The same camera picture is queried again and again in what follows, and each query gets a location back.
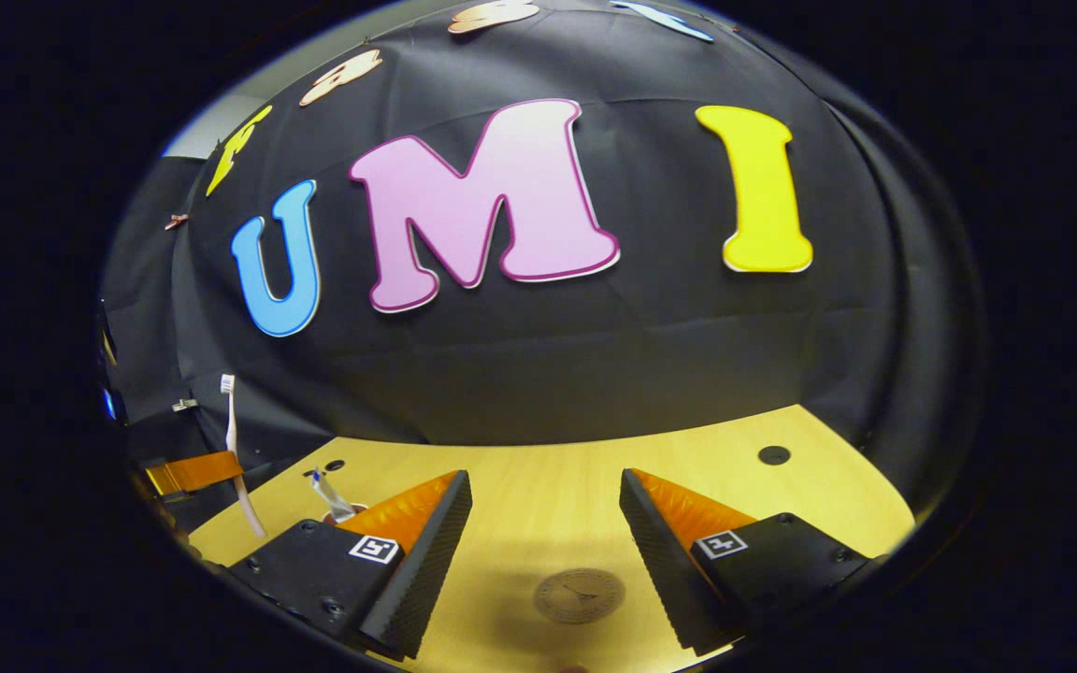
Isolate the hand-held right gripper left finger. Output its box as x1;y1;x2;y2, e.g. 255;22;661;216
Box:
221;469;473;659

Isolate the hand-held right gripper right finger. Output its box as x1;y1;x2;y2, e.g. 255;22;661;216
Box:
617;468;870;657

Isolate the pale pink toothbrush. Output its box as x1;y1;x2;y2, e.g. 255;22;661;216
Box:
219;373;268;539

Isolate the round cork coaster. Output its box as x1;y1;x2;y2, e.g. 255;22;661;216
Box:
533;567;626;625

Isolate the white toothpaste tube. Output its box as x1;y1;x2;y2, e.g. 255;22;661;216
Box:
309;467;359;523

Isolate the wooden desktop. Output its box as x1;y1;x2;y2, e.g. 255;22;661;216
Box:
188;404;916;673

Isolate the black backdrop cloth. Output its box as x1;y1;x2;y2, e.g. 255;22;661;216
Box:
97;0;986;524

